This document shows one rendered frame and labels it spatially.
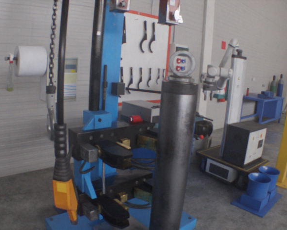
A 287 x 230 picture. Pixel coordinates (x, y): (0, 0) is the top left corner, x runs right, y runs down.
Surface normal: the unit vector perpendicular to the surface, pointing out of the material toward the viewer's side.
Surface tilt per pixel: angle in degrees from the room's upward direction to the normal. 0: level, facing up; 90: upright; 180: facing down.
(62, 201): 90
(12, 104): 90
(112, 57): 90
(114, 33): 90
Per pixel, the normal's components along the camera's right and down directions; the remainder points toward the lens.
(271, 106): -0.73, 0.09
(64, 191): -0.04, 0.21
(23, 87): 0.68, 0.20
